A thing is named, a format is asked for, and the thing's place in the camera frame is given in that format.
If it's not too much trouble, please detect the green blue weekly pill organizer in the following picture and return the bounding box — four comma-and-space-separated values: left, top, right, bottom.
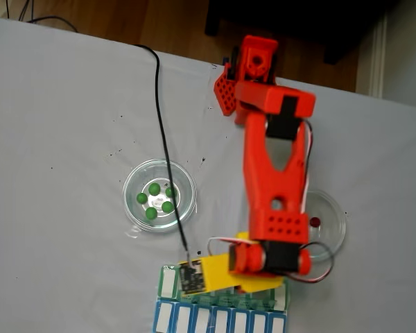
152, 264, 292, 333

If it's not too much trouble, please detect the clear glass bowl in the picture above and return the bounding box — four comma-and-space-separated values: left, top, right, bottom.
304, 189, 347, 259
122, 158, 198, 233

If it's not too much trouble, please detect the pale grey tablecloth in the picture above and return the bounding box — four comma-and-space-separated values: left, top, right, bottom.
0, 16, 416, 333

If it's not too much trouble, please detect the dark wooden furniture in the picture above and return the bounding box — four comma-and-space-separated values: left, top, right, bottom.
204, 0, 403, 67

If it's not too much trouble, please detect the black camera cable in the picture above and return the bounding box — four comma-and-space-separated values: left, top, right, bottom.
133, 44, 196, 271

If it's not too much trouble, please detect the white wall trim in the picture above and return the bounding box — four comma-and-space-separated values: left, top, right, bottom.
369, 13, 389, 99

